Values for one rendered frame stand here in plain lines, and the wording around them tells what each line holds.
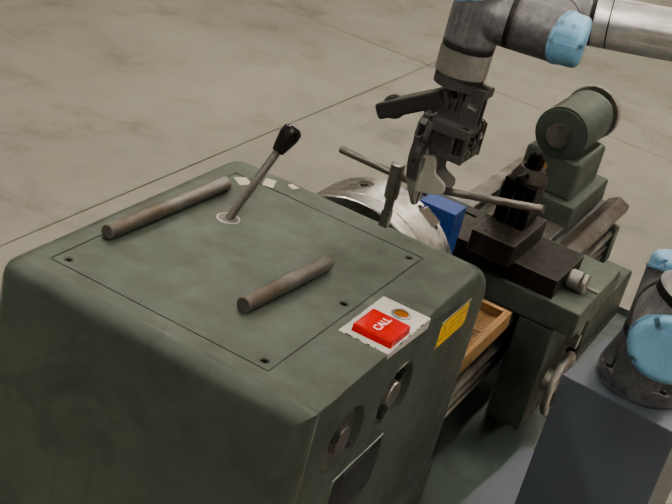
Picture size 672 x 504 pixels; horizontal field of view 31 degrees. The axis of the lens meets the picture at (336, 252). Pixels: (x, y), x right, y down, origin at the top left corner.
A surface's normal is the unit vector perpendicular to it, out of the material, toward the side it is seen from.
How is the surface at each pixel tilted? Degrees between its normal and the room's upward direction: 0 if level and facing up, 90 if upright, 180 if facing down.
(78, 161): 0
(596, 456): 90
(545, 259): 0
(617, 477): 90
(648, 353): 97
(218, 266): 0
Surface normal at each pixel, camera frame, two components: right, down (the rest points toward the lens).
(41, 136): 0.22, -0.86
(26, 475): -0.47, 0.30
